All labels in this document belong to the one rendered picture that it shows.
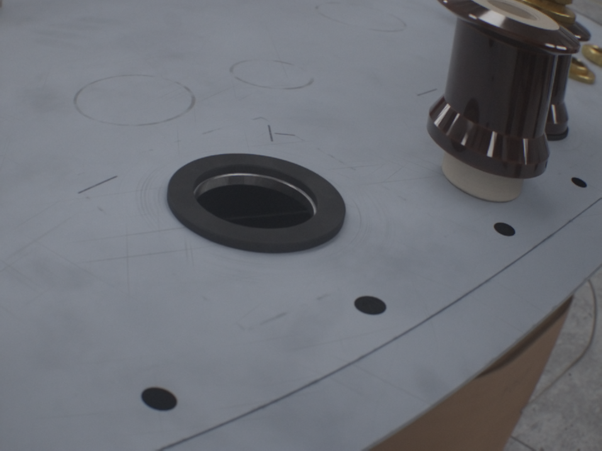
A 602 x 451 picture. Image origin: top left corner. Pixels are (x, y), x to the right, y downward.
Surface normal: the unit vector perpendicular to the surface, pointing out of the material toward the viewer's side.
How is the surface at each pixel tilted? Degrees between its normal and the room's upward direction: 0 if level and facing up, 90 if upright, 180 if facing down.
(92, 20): 0
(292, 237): 0
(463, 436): 90
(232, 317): 0
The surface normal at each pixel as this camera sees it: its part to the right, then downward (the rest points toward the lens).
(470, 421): 0.51, 0.50
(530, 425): 0.15, -0.86
